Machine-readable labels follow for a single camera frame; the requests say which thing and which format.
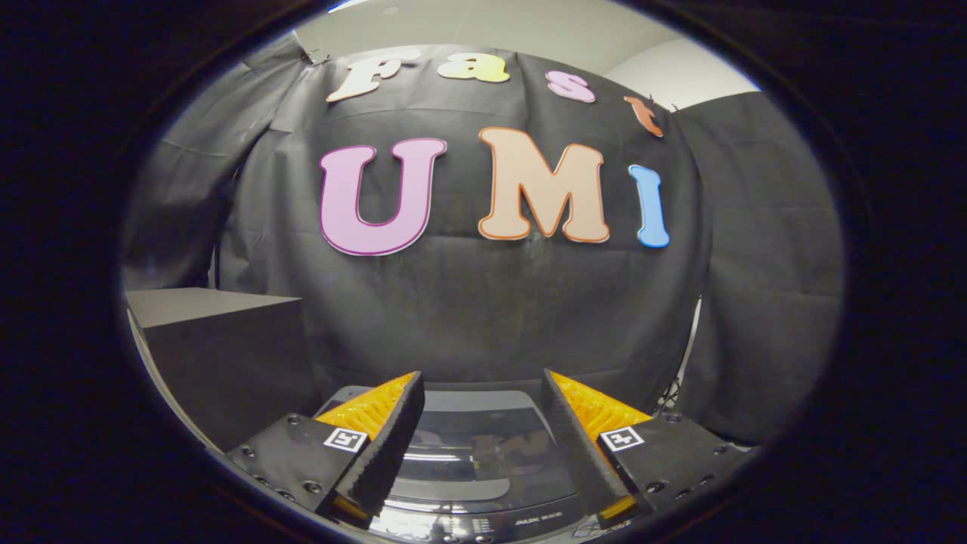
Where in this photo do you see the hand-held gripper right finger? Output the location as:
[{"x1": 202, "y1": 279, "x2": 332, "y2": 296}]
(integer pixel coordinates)
[{"x1": 539, "y1": 369, "x2": 758, "y2": 530}]

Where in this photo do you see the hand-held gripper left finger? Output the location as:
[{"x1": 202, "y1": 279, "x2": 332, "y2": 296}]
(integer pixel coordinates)
[{"x1": 225, "y1": 370, "x2": 426, "y2": 530}]

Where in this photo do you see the grey washing machine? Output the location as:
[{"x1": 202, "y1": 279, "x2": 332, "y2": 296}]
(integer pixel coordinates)
[{"x1": 316, "y1": 382, "x2": 609, "y2": 544}]

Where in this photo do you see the dark washing machine lid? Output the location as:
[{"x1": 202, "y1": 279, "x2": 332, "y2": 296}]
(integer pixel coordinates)
[{"x1": 326, "y1": 385, "x2": 581, "y2": 521}]

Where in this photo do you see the black light stand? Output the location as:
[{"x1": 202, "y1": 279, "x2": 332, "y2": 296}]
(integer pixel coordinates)
[{"x1": 656, "y1": 295, "x2": 705, "y2": 418}]

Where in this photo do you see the black backdrop cloth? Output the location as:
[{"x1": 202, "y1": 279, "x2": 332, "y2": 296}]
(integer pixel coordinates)
[{"x1": 121, "y1": 34, "x2": 844, "y2": 448}]

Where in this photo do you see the beige cabinet with dark sides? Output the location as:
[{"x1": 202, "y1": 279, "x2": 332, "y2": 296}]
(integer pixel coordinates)
[{"x1": 125, "y1": 287, "x2": 320, "y2": 456}]

